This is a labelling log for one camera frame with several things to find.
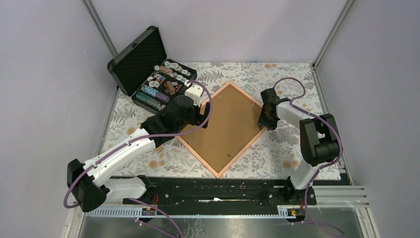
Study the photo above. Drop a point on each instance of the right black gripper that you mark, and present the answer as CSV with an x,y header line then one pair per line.
x,y
270,126

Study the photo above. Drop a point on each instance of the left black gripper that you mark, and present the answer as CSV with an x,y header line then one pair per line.
x,y
200,118

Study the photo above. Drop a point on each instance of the brown cardboard backing board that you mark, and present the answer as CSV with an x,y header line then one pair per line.
x,y
226,128

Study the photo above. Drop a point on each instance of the wooden picture frame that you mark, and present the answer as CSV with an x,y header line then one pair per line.
x,y
249,144

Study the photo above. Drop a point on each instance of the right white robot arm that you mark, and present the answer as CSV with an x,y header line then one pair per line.
x,y
319,138

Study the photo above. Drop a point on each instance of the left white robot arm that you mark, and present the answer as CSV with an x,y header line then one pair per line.
x,y
90,183

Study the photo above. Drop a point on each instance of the purple poker chip stack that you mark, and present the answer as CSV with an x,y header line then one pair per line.
x,y
163,97

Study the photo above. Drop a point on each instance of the orange poker chip stack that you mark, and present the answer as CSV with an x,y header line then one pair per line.
x,y
170,88

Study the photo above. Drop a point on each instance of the light blue chip stack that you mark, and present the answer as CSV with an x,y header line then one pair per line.
x,y
149,90

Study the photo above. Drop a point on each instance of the green poker chip stack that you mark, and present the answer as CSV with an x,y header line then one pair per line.
x,y
148,100

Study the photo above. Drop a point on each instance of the orange chip stack rear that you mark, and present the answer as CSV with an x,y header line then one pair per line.
x,y
165,70

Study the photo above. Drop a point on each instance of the black poker chip case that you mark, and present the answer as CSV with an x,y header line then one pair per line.
x,y
138,64

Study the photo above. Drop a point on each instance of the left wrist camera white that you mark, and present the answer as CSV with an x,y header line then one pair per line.
x,y
194,91

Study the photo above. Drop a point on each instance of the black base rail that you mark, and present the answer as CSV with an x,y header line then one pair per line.
x,y
206,196

